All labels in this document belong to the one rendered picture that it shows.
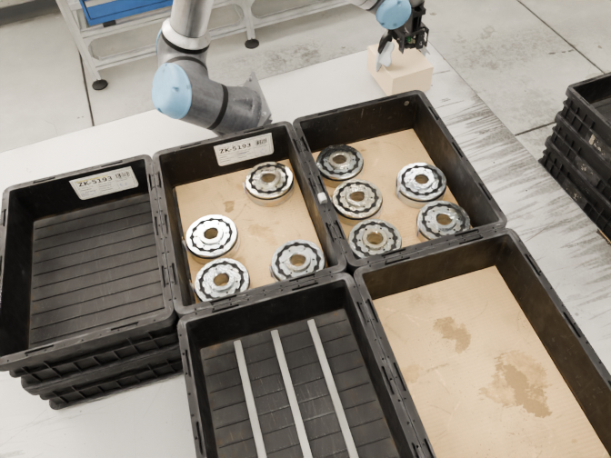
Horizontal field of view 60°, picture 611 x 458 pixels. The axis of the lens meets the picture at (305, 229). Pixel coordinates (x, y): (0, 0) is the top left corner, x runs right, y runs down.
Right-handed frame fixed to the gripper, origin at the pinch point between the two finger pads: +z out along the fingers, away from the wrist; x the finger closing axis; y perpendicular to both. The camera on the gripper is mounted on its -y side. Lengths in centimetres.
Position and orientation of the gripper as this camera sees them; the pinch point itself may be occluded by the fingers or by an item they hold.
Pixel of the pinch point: (399, 63)
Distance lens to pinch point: 157.6
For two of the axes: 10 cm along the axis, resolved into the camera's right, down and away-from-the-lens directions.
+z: 0.6, 6.0, 8.0
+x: 9.4, -3.1, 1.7
